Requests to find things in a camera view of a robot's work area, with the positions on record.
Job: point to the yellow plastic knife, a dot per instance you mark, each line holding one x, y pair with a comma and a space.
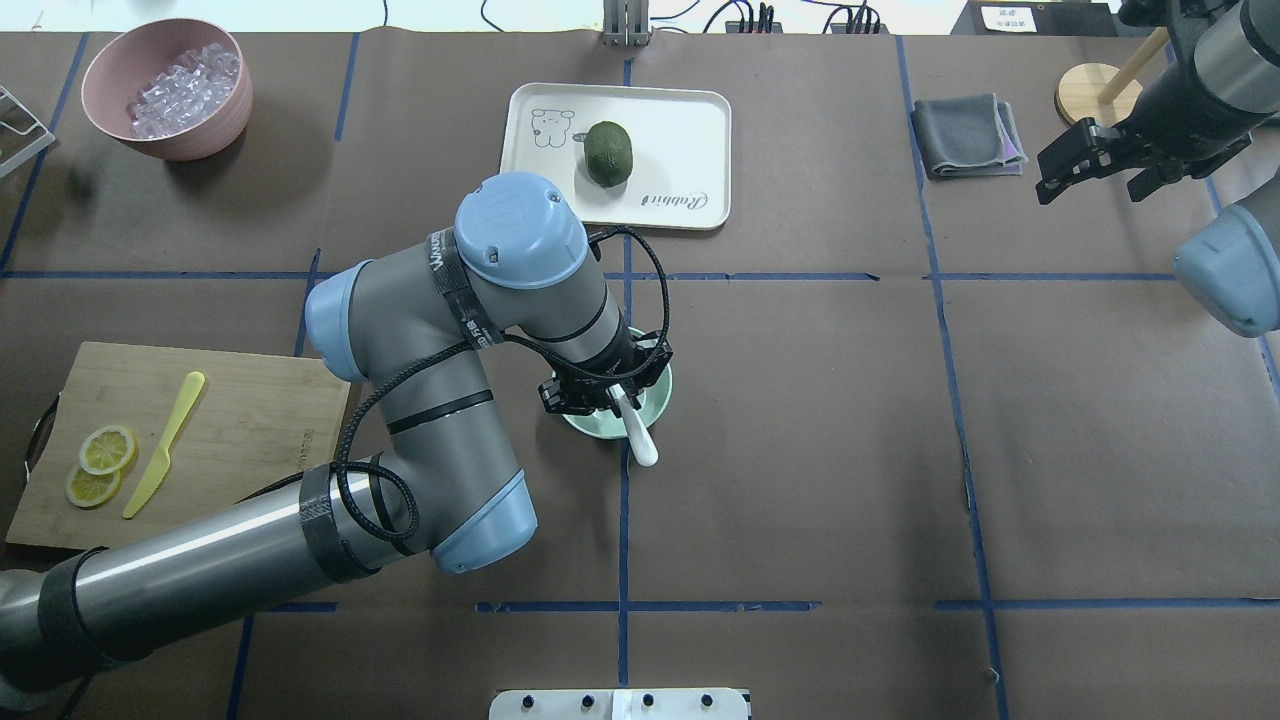
161, 458

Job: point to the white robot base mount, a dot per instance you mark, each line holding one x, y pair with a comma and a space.
623, 703

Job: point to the grey folded cloth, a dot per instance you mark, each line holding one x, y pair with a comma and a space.
970, 136

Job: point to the green avocado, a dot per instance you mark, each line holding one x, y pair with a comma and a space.
609, 154

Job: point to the clear ice cubes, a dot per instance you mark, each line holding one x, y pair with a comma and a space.
189, 91

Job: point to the upper lemon slice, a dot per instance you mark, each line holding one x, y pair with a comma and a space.
107, 450

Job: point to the white plastic spoon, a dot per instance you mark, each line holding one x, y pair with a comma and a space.
642, 446

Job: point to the wooden mug stand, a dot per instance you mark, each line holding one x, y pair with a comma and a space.
1103, 92

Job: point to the white rabbit tray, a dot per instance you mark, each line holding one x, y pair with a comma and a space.
682, 142

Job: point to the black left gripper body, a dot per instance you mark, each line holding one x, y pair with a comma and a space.
617, 363

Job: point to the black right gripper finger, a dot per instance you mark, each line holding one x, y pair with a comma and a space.
1067, 160

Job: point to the pink bowl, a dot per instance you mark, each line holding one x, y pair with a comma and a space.
130, 61

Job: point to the bamboo cutting board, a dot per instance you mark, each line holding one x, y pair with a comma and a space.
259, 419

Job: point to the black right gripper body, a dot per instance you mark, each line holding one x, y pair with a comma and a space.
1166, 112

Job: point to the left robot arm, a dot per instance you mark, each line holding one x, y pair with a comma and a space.
424, 465

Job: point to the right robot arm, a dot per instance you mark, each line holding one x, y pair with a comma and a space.
1226, 56

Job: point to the green bowl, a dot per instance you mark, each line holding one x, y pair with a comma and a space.
604, 424

